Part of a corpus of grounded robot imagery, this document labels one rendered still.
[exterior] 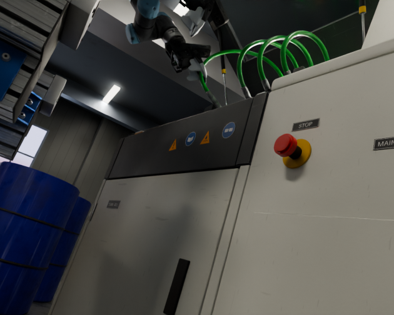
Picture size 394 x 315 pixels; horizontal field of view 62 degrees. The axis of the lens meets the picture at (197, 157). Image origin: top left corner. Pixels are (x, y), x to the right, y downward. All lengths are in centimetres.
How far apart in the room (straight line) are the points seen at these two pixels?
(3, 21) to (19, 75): 8
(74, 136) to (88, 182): 123
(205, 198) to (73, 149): 771
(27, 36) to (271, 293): 50
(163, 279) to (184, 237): 9
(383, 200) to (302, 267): 13
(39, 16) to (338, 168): 48
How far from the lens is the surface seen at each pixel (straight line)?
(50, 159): 821
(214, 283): 58
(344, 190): 48
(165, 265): 70
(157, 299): 69
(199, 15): 109
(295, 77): 65
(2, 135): 101
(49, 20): 57
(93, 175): 787
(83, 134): 842
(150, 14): 123
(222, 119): 74
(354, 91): 55
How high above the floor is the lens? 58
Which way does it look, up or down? 19 degrees up
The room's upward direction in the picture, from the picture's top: 18 degrees clockwise
